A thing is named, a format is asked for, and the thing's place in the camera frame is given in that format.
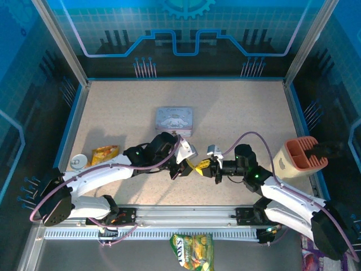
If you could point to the small metal padlock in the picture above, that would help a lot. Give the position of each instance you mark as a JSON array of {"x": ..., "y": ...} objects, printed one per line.
[{"x": 174, "y": 132}]

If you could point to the cartoon print tin box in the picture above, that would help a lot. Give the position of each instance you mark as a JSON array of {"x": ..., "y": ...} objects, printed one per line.
[{"x": 174, "y": 120}]

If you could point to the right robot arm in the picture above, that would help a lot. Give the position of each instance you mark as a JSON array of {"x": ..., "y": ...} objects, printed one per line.
[{"x": 293, "y": 200}]

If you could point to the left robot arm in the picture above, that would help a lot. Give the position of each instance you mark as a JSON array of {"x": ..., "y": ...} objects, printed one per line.
[{"x": 93, "y": 175}]

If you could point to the beige orange cutlery holder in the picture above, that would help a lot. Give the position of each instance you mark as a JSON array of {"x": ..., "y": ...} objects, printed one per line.
[{"x": 290, "y": 163}]

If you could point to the yellow snack bag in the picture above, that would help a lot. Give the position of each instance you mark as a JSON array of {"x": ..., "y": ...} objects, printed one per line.
[{"x": 104, "y": 153}]

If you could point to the green candy bag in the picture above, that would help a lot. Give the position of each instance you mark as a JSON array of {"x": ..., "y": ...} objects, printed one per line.
[{"x": 191, "y": 251}]

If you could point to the silver drink can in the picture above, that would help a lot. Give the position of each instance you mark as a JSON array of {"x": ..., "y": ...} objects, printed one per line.
[{"x": 77, "y": 161}]

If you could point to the black tool in holder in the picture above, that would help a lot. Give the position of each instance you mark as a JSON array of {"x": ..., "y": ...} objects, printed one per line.
[{"x": 327, "y": 149}]

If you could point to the purple snack bag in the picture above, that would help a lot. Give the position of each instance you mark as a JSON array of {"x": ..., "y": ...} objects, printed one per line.
[{"x": 307, "y": 254}]

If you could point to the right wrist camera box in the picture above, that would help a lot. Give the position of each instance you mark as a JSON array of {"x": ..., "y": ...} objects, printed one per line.
[{"x": 214, "y": 151}]

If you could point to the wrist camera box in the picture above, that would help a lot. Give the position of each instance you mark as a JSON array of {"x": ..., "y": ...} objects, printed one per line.
[
  {"x": 186, "y": 149},
  {"x": 214, "y": 151}
]

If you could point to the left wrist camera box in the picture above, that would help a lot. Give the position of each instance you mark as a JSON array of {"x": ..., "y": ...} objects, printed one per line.
[{"x": 186, "y": 149}]

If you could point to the aluminium mounting rail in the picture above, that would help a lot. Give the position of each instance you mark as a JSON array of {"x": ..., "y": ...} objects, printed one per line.
[{"x": 183, "y": 214}]

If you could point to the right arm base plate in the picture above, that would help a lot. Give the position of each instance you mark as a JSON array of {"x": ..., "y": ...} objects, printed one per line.
[{"x": 245, "y": 216}]

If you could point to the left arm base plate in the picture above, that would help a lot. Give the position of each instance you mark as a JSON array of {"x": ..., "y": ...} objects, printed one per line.
[{"x": 127, "y": 216}]

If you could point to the aluminium table edge rail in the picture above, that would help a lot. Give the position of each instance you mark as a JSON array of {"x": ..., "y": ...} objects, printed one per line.
[
  {"x": 74, "y": 124},
  {"x": 294, "y": 113}
]

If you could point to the aluminium frame post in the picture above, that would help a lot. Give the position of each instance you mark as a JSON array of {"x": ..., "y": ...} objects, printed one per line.
[
  {"x": 63, "y": 45},
  {"x": 310, "y": 42}
]

